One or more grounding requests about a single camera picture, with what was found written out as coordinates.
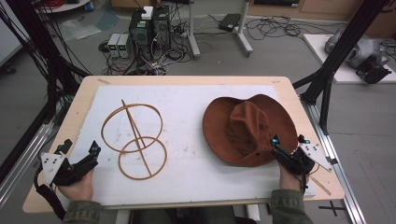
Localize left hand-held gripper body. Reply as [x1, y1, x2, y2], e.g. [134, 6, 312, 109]
[40, 151, 99, 188]

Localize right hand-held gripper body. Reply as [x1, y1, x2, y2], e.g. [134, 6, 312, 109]
[271, 142, 333, 176]

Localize brown felt hat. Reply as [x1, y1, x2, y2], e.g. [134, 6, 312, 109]
[202, 93, 299, 168]

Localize wooden ring hat stand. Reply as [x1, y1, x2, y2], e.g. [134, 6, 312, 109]
[100, 99, 168, 181]

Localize person's left hand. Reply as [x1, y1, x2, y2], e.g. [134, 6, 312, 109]
[58, 169, 95, 203]

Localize person's right hand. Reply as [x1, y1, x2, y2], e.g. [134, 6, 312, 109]
[278, 163, 310, 193]

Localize thin wooden stick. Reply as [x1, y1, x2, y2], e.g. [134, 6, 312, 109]
[310, 175, 332, 197]

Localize white floor platform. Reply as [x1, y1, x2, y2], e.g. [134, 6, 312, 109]
[303, 33, 396, 85]

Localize white foam mat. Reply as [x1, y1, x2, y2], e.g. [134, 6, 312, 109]
[65, 84, 318, 207]

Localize black device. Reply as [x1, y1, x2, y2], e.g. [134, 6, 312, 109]
[355, 55, 393, 85]

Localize grey power supply unit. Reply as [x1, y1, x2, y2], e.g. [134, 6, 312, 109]
[107, 33, 121, 59]
[117, 33, 131, 59]

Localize grey robot shell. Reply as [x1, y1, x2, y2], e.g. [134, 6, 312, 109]
[324, 28, 390, 70]

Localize person's legs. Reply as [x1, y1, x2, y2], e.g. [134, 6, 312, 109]
[130, 205, 251, 224]

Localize white metal stand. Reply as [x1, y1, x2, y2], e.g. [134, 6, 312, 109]
[186, 0, 254, 61]

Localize clear plastic sheet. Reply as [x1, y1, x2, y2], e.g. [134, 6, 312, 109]
[58, 18, 102, 42]

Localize black computer tower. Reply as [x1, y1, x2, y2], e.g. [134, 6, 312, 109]
[128, 10, 154, 61]
[151, 5, 172, 51]

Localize flat black box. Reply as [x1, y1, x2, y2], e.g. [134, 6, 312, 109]
[218, 13, 242, 33]

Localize white round table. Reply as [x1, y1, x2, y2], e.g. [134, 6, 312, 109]
[35, 0, 92, 14]

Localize white box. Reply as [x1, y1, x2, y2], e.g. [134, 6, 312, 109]
[141, 6, 154, 21]

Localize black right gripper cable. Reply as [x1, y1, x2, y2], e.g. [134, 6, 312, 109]
[299, 161, 321, 195]

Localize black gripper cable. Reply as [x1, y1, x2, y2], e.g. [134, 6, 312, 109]
[33, 167, 68, 220]
[299, 161, 321, 195]

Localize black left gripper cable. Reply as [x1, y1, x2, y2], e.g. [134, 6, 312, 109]
[33, 167, 68, 220]

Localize aluminium rail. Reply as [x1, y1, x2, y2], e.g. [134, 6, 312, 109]
[0, 121, 54, 208]
[299, 94, 368, 224]

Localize black metal frame strut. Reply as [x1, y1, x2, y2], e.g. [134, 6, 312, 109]
[0, 0, 92, 185]
[291, 0, 391, 135]

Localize tangle of cables by computers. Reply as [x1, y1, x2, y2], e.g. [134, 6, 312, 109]
[98, 18, 194, 77]

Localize tangle of black floor cables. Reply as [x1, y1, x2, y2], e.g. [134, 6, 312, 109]
[244, 14, 335, 42]

